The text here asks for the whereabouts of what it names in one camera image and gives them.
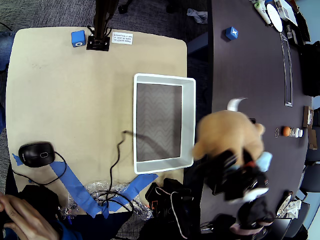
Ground dark laptop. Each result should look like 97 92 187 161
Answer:
273 217 293 240

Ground clear crumpled plastic wrap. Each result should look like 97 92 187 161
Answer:
59 181 154 221

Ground white paper label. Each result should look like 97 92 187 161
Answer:
111 31 134 46

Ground long blue tape strip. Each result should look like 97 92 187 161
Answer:
48 160 111 219

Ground black camera cable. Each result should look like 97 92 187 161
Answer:
93 129 176 218

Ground grey office chair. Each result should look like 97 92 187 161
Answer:
298 166 320 193
303 147 320 166

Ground brown cardboard box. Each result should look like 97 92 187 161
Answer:
302 105 315 128

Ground white pill bottle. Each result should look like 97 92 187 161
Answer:
288 126 304 138

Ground person's hand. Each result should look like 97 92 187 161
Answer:
0 193 61 240

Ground brown-capped slim bottle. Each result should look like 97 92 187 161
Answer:
281 190 294 212

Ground white box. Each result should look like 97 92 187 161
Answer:
273 0 300 27

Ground white round disc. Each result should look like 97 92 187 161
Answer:
265 2 284 33

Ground thin black mouse cable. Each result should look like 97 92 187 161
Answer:
11 151 68 186

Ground black camera stand post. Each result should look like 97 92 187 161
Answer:
86 0 118 52

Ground blue cube with X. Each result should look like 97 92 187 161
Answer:
224 26 239 41

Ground blue cube with O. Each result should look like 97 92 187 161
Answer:
70 29 86 48

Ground black folder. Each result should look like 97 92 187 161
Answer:
296 9 311 46

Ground tan plush turtle blue feet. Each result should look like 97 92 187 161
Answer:
191 96 273 173

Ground flat brown cardboard piece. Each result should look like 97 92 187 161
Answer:
307 127 318 150

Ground short blue tape strip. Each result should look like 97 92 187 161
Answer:
101 172 160 213

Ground grey wavy liner mat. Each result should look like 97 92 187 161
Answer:
136 82 183 162

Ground grey cloth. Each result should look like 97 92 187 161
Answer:
186 7 208 25

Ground blue clothing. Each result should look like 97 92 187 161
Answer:
53 217 121 240

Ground black computer mouse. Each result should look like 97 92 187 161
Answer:
18 141 56 168

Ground white plastic bin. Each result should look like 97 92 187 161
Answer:
133 72 197 175

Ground black bag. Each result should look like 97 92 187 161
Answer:
298 41 320 97

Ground white tube green cap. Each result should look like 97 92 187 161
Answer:
253 1 273 26

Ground small blue tape piece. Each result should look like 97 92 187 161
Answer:
11 152 25 168

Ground black leader arm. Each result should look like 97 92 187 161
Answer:
18 184 62 226

